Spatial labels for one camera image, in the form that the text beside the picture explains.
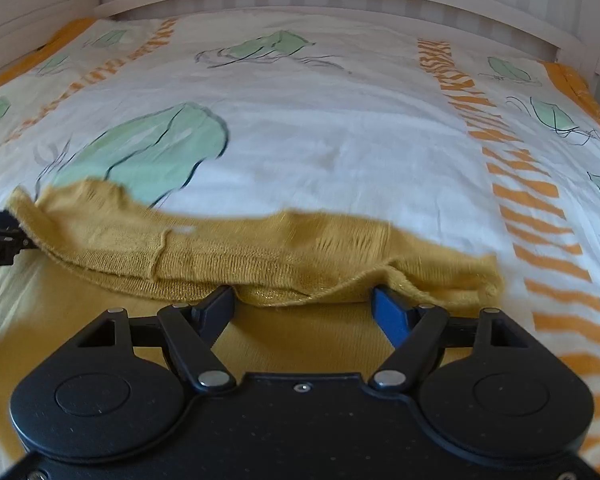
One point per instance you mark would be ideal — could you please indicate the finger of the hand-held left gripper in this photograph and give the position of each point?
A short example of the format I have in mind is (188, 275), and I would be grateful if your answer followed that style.
(22, 241)

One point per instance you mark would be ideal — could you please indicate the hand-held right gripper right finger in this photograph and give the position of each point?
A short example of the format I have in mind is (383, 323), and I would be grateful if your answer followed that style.
(391, 311)

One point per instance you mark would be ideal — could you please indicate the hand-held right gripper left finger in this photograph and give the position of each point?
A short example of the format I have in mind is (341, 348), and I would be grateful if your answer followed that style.
(219, 306)

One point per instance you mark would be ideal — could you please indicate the mustard yellow knit sweater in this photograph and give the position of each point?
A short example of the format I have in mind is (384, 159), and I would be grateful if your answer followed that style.
(280, 247)

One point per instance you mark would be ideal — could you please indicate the white leaf print duvet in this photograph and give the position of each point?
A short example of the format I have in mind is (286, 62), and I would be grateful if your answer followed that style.
(355, 135)

